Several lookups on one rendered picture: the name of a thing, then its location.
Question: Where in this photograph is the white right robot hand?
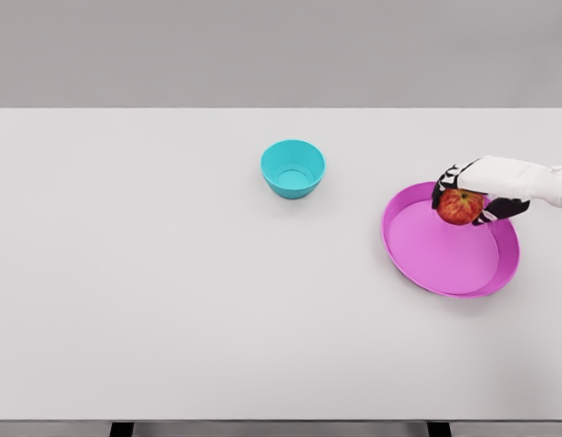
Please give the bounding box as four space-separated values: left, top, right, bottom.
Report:
431 155 542 227

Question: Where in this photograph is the red apple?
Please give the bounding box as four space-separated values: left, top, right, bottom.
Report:
436 188 485 226

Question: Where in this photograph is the pink plate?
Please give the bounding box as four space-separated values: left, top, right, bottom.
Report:
381 181 521 300

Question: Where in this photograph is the blue bowl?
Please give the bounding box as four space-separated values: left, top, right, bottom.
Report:
261 139 327 200

